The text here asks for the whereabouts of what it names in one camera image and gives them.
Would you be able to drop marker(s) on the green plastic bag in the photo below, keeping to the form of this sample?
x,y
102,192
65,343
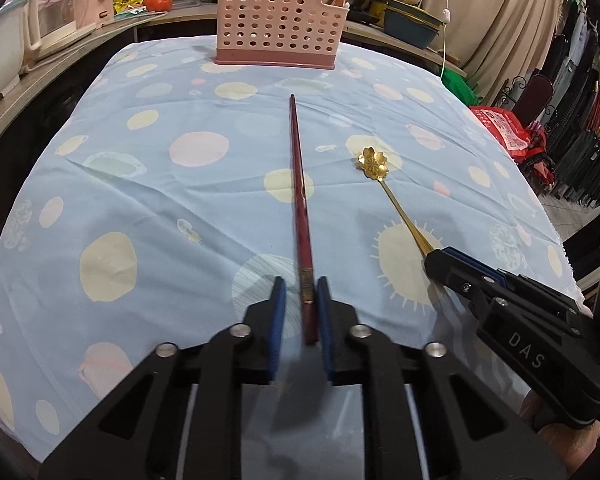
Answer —
x,y
457,85

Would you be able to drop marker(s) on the pink perforated utensil basket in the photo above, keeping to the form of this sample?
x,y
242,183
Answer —
x,y
275,59

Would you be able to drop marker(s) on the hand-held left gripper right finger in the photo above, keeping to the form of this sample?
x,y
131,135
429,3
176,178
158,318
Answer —
x,y
325,330

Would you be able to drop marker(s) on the white glass kitchen appliance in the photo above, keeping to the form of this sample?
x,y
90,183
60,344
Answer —
x,y
55,15

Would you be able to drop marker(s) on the hanging dark clothes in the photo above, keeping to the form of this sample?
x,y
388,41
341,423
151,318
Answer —
x,y
580,110

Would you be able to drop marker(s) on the dark maroon chopstick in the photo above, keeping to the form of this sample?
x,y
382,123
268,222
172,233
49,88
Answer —
x,y
300,210

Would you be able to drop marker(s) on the red printed bag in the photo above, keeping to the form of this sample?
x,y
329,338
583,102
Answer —
x,y
505,130

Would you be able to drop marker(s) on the stack of blue-green basins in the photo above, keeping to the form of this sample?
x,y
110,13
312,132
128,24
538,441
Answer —
x,y
410,27

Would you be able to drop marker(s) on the gold flower spoon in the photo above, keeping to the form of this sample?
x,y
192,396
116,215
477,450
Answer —
x,y
372,164

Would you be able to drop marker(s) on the beige curtain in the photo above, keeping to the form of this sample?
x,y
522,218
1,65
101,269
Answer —
x,y
500,20

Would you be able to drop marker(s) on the black induction cooker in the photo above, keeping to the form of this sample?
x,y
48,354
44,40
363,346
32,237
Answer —
x,y
365,15

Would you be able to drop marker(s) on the dark metal chair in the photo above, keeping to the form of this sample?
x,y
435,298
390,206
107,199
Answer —
x,y
535,95

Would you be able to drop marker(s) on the person's right hand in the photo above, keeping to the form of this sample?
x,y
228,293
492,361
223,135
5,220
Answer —
x,y
565,452

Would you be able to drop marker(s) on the blue dotted tablecloth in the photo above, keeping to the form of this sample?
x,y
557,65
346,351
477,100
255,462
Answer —
x,y
155,240

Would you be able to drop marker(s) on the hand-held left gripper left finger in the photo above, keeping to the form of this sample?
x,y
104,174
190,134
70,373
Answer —
x,y
278,330

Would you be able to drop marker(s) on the red tomato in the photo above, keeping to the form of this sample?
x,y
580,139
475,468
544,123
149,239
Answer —
x,y
159,2

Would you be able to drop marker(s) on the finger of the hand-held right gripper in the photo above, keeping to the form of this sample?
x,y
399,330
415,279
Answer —
x,y
455,272
472,260

